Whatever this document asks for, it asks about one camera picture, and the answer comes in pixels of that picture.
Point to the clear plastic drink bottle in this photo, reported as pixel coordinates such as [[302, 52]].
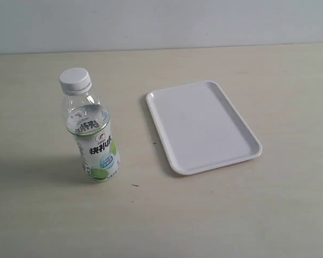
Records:
[[89, 123]]

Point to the white bottle cap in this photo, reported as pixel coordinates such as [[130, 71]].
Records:
[[75, 81]]

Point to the white rectangular plastic tray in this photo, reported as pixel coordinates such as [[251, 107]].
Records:
[[200, 129]]

